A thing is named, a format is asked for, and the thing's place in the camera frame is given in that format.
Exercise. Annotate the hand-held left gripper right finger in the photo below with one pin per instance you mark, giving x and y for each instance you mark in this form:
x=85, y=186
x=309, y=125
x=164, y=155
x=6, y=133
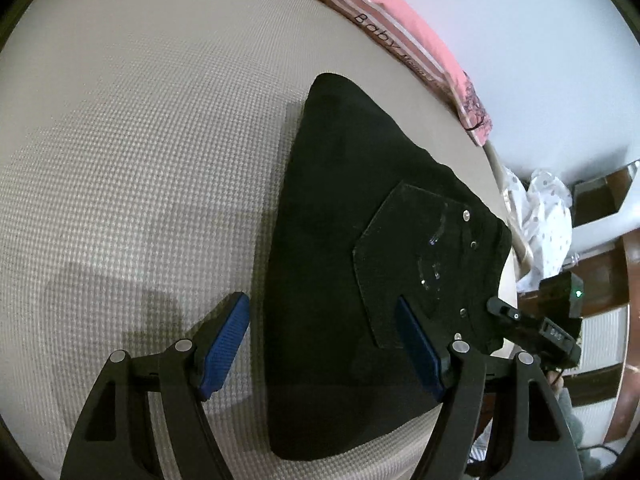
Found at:
x=417, y=345

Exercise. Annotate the beige bed sheet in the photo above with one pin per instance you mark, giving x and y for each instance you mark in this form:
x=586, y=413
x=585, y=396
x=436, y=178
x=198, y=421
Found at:
x=125, y=160

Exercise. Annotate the black pants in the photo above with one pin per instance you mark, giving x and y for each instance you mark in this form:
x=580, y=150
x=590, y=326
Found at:
x=325, y=210

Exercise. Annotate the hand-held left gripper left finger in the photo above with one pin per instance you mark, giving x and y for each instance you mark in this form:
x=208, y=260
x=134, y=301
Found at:
x=225, y=340

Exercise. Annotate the white dotted cloth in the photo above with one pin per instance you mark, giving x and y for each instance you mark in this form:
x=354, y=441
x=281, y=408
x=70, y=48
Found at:
x=542, y=220

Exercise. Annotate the grey-green clothing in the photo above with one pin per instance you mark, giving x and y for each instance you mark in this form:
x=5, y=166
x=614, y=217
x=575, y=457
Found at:
x=567, y=410

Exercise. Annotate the brown wooden furniture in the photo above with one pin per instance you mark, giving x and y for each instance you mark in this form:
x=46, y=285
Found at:
x=600, y=280

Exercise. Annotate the beige satin cloth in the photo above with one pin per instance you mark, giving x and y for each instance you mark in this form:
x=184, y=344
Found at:
x=520, y=250

